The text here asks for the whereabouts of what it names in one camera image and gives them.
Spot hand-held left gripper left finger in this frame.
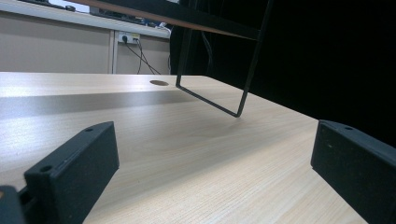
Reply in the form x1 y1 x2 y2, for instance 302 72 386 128
23 120 120 224

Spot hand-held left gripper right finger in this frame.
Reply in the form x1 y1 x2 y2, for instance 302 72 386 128
310 119 396 224

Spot black two-tier shelf rack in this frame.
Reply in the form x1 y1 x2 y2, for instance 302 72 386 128
66 0 276 119

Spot dark curtain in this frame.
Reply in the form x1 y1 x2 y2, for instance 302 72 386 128
169 0 396 147

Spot black outlet cables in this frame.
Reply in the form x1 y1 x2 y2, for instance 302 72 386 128
123 36 163 76

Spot white wall power outlet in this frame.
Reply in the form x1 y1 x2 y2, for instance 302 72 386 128
117 31 141 45

